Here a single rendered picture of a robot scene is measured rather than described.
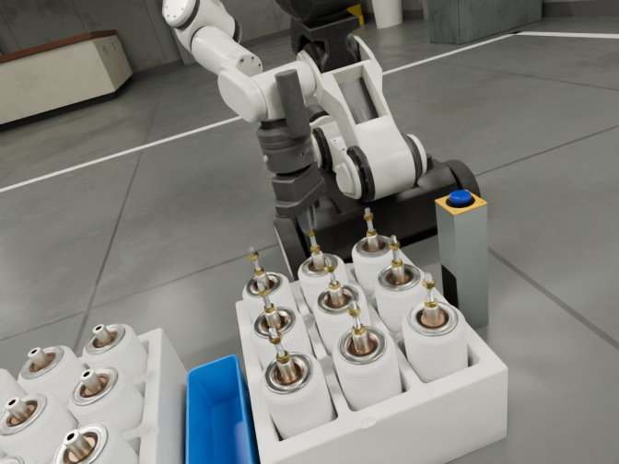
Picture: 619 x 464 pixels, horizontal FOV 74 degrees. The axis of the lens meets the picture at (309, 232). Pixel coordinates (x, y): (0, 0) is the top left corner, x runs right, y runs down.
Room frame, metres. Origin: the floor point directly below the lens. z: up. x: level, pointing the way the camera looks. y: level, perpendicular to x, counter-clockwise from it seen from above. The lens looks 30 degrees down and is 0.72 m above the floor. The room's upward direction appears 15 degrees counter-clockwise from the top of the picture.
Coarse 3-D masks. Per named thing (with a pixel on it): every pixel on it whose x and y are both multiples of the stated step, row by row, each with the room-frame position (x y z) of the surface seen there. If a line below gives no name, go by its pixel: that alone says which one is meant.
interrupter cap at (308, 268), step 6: (324, 258) 0.70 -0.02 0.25; (330, 258) 0.69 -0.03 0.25; (336, 258) 0.69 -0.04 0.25; (306, 264) 0.69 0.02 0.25; (312, 264) 0.69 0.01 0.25; (336, 264) 0.66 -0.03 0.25; (306, 270) 0.68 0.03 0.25; (312, 270) 0.67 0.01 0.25; (318, 270) 0.67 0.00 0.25; (312, 276) 0.65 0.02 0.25; (318, 276) 0.65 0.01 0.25
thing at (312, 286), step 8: (336, 256) 0.70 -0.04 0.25; (344, 264) 0.67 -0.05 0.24; (336, 272) 0.65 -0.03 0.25; (344, 272) 0.66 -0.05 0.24; (304, 280) 0.65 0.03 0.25; (312, 280) 0.64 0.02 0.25; (320, 280) 0.64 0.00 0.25; (328, 280) 0.64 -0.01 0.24; (344, 280) 0.65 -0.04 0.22; (304, 288) 0.66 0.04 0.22; (312, 288) 0.64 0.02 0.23; (320, 288) 0.64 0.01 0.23; (312, 296) 0.64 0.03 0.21; (312, 304) 0.65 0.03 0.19; (312, 312) 0.66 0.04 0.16
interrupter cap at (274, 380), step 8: (296, 352) 0.47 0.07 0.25; (296, 360) 0.45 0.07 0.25; (304, 360) 0.45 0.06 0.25; (272, 368) 0.45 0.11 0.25; (296, 368) 0.44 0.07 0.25; (304, 368) 0.43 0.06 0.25; (312, 368) 0.43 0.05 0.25; (264, 376) 0.44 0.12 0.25; (272, 376) 0.43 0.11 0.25; (280, 376) 0.43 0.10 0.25; (296, 376) 0.42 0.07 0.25; (304, 376) 0.42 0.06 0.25; (272, 384) 0.42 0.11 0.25; (280, 384) 0.41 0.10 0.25; (288, 384) 0.41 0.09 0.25; (296, 384) 0.41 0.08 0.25; (304, 384) 0.40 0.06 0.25; (280, 392) 0.40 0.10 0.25; (288, 392) 0.40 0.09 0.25
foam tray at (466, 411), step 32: (256, 352) 0.57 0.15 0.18; (320, 352) 0.52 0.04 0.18; (480, 352) 0.44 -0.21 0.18; (256, 384) 0.49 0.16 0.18; (416, 384) 0.41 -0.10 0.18; (448, 384) 0.40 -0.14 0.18; (480, 384) 0.39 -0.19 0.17; (256, 416) 0.43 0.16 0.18; (352, 416) 0.39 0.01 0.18; (384, 416) 0.37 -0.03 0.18; (416, 416) 0.38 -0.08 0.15; (448, 416) 0.38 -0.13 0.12; (480, 416) 0.39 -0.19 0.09; (288, 448) 0.36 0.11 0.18; (320, 448) 0.36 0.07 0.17; (352, 448) 0.36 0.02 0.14; (384, 448) 0.37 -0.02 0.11; (416, 448) 0.38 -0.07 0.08; (448, 448) 0.38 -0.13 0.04
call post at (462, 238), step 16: (480, 208) 0.64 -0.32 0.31; (448, 224) 0.66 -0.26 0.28; (464, 224) 0.64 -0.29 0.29; (480, 224) 0.64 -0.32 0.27; (448, 240) 0.66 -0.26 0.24; (464, 240) 0.64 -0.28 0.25; (480, 240) 0.64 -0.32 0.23; (448, 256) 0.67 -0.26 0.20; (464, 256) 0.64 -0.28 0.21; (480, 256) 0.64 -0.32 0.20; (448, 272) 0.67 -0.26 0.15; (464, 272) 0.64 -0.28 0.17; (480, 272) 0.64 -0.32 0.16; (448, 288) 0.68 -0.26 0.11; (464, 288) 0.64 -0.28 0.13; (480, 288) 0.64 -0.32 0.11; (464, 304) 0.64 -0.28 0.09; (480, 304) 0.64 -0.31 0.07; (480, 320) 0.64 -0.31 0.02
